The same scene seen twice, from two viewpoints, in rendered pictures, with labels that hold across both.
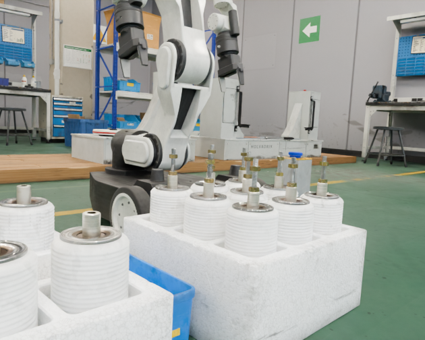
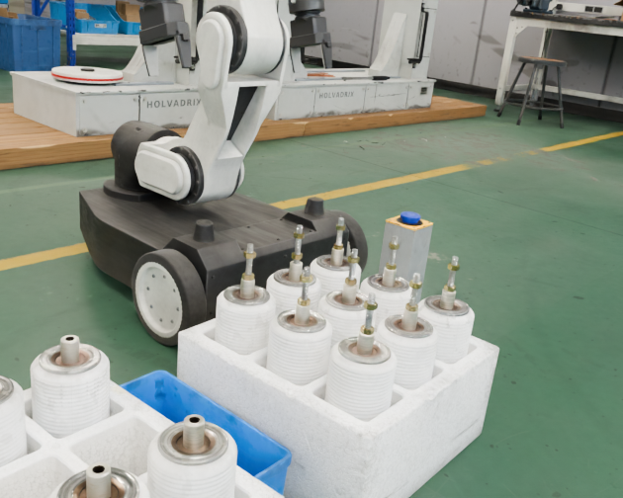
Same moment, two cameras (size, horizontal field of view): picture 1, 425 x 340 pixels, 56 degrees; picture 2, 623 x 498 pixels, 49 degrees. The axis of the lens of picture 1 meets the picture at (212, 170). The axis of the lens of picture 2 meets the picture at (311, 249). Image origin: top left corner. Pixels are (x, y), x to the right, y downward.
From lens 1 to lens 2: 0.37 m
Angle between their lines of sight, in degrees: 15
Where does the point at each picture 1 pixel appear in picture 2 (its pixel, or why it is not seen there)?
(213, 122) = not seen: hidden behind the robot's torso
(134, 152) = (157, 174)
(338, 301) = (457, 439)
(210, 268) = (310, 427)
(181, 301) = (277, 472)
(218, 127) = not seen: hidden behind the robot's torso
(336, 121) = (459, 34)
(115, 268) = (226, 483)
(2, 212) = (50, 381)
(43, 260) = (106, 435)
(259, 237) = (373, 393)
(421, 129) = (594, 60)
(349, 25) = not seen: outside the picture
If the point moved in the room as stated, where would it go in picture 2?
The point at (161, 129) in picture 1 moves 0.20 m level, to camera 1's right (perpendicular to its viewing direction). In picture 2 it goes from (202, 143) to (288, 150)
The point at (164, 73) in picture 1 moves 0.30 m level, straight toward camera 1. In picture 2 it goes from (211, 64) to (227, 84)
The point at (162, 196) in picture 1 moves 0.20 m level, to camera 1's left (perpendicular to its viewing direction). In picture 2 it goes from (235, 313) to (104, 307)
